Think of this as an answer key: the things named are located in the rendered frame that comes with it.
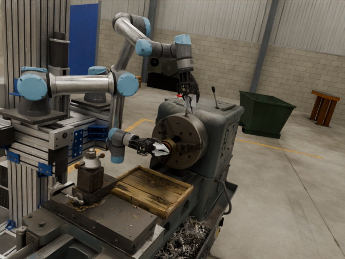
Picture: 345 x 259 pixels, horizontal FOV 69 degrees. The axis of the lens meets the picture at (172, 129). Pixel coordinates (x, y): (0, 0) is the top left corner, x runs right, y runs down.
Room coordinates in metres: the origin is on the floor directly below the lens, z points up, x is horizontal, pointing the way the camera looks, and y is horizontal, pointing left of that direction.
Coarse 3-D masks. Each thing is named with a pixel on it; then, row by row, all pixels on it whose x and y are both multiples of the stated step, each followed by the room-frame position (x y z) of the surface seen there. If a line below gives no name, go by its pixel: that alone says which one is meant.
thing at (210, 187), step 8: (152, 160) 1.59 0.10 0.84; (224, 168) 1.75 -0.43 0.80; (216, 176) 1.55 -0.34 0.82; (224, 176) 1.80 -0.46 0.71; (200, 184) 1.42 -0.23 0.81; (208, 184) 1.42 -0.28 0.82; (216, 184) 1.61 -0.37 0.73; (200, 192) 1.42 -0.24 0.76; (208, 192) 1.45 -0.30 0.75; (216, 192) 1.67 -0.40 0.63; (200, 200) 1.42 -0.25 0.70; (208, 200) 1.46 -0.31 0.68; (216, 200) 1.68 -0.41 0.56; (200, 208) 1.41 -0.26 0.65; (208, 208) 1.54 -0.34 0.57; (200, 216) 1.41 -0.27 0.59; (200, 256) 1.66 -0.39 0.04
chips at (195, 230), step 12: (192, 216) 1.39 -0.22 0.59; (180, 228) 1.32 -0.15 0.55; (192, 228) 1.28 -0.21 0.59; (204, 228) 1.32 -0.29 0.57; (168, 240) 1.19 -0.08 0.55; (180, 240) 1.15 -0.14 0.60; (192, 240) 1.17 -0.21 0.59; (204, 240) 1.24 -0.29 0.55; (168, 252) 1.11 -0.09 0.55; (180, 252) 1.06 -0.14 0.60; (192, 252) 1.10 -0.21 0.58
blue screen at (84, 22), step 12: (72, 12) 7.21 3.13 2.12; (84, 12) 6.58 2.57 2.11; (96, 12) 6.05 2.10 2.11; (72, 24) 7.19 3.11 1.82; (84, 24) 6.55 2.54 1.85; (96, 24) 6.02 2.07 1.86; (72, 36) 7.16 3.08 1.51; (84, 36) 6.52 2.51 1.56; (96, 36) 5.99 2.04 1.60; (72, 48) 7.13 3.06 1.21; (84, 48) 6.49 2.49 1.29; (96, 48) 5.93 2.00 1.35; (72, 60) 7.11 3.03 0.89; (84, 60) 6.46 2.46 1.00; (96, 60) 5.93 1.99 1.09; (72, 72) 7.08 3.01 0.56; (84, 72) 6.43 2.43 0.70
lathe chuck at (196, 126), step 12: (168, 120) 1.38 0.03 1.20; (180, 120) 1.35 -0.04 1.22; (192, 120) 1.36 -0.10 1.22; (156, 132) 1.40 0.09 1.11; (180, 132) 1.34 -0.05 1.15; (192, 132) 1.31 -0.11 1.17; (204, 132) 1.37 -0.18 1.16; (204, 144) 1.34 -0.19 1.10; (180, 156) 1.33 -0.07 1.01; (192, 156) 1.30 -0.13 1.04; (180, 168) 1.33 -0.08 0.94
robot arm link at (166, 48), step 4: (164, 44) 1.27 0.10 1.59; (168, 44) 1.29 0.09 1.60; (164, 48) 1.25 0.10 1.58; (168, 48) 1.27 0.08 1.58; (164, 52) 1.25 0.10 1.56; (168, 52) 1.26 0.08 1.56; (164, 56) 1.26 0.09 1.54; (168, 56) 1.27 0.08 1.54; (172, 56) 1.26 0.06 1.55; (164, 60) 1.32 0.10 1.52; (168, 60) 1.32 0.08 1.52
